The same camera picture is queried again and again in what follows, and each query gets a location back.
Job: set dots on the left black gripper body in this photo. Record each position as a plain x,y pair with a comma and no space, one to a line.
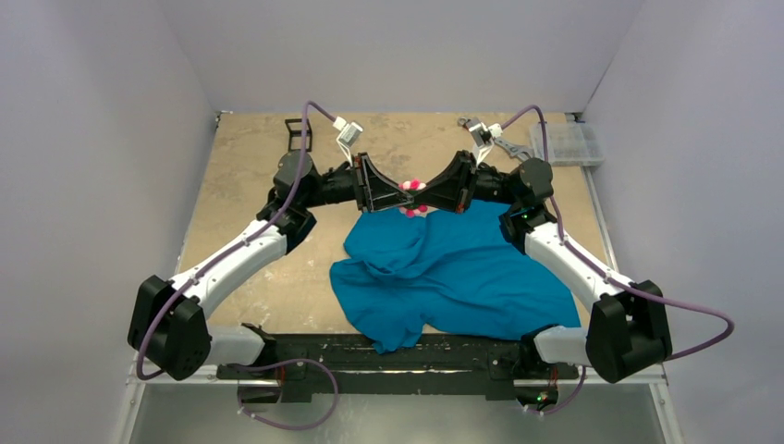
361,191

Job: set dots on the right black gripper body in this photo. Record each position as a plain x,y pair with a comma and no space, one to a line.
468,180

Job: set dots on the pink flower brooch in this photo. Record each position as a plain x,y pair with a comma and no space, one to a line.
414,208

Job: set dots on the blue t-shirt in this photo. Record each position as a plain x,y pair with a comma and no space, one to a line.
453,272

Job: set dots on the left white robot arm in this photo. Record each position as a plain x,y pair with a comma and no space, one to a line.
169,325

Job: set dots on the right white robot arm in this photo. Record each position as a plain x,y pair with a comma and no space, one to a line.
628,328

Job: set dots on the clear plastic organizer box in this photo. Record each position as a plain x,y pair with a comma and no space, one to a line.
569,144

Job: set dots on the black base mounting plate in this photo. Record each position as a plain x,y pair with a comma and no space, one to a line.
302,365

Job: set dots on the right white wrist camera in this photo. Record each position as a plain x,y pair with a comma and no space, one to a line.
483,138

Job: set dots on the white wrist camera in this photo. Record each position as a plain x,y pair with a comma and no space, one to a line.
483,138
348,132

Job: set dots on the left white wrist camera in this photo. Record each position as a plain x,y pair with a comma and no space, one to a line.
348,132

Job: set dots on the red handled adjustable wrench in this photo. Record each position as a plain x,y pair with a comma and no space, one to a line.
515,151

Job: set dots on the black wire frame stand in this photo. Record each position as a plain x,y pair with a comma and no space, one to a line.
298,133

